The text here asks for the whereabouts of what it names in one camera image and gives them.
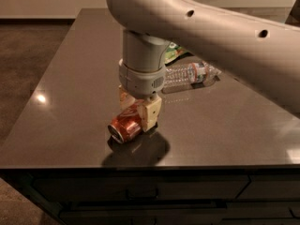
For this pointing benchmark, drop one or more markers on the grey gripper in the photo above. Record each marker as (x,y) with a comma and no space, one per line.
(141,81)

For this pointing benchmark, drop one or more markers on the red coke can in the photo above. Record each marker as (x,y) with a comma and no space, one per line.
(126,125)

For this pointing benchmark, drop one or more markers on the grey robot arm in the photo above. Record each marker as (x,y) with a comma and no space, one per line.
(262,54)

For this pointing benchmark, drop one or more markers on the clear plastic water bottle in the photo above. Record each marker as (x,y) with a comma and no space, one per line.
(190,74)

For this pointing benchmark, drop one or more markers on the green chip bag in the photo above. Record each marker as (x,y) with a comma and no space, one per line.
(174,52)

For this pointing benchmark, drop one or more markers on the dark cabinet drawers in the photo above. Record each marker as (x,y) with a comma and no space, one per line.
(162,197)

